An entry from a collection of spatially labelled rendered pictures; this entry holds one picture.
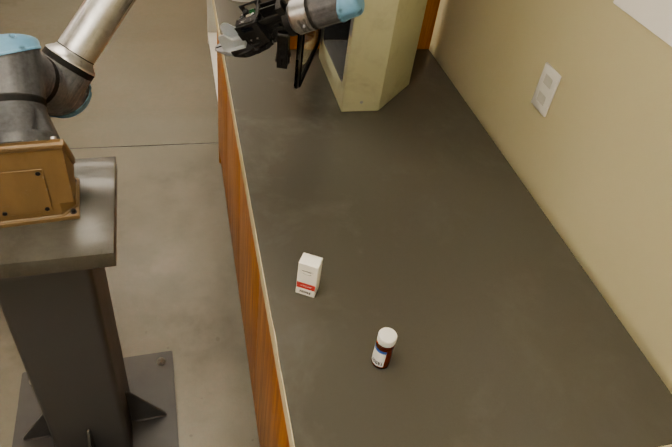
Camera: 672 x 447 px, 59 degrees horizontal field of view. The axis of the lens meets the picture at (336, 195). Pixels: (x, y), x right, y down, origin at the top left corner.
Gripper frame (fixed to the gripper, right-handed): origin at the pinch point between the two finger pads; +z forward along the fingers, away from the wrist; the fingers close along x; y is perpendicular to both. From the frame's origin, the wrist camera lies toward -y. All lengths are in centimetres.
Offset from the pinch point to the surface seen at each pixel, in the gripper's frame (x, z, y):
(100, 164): 23.6, 31.0, -1.4
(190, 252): -3, 83, -98
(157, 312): 27, 83, -85
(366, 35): -16.4, -25.9, -23.5
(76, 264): 52, 24, 3
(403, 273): 48, -33, -30
